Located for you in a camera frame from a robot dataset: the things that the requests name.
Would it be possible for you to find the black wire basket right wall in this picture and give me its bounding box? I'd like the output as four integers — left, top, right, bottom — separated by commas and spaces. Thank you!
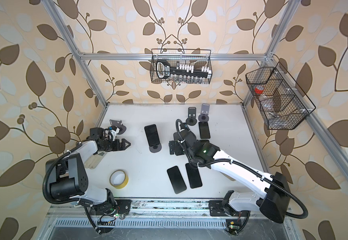
245, 63, 316, 130

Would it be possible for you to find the black socket set rail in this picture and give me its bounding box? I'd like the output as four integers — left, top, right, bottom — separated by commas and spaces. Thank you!
155, 60, 212, 80

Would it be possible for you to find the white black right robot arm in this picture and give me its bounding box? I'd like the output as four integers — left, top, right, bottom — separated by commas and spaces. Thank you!
174, 119, 308, 224

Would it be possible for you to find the black wire basket back wall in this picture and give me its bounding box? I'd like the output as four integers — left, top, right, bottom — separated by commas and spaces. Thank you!
150, 48, 213, 85

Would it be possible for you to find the aluminium front rail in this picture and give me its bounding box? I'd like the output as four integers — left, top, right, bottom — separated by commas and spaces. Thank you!
51, 197, 294, 219

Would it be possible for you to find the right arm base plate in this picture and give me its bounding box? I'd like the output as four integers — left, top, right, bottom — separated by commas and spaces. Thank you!
208, 200, 249, 218

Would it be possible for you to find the yellow masking tape roll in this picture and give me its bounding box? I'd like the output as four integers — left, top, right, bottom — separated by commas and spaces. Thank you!
109, 170, 129, 189

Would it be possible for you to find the black wire basket wall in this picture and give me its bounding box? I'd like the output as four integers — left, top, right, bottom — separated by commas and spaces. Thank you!
150, 48, 213, 85
245, 63, 316, 130

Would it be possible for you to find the black smartphone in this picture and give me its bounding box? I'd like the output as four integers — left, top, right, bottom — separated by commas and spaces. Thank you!
185, 163, 203, 189
198, 122, 210, 139
144, 124, 161, 147
167, 166, 187, 194

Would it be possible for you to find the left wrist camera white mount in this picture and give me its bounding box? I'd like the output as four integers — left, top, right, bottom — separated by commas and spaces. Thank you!
89, 126, 119, 142

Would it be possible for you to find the clear bottle red cap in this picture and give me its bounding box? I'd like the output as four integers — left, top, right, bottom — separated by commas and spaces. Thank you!
254, 85, 281, 112

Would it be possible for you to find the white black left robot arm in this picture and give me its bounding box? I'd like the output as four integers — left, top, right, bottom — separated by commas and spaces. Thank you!
42, 126, 131, 215

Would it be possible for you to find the grey phone stand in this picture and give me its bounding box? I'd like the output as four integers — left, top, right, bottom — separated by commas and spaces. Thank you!
110, 120, 127, 135
198, 104, 210, 122
186, 107, 197, 126
149, 144, 162, 153

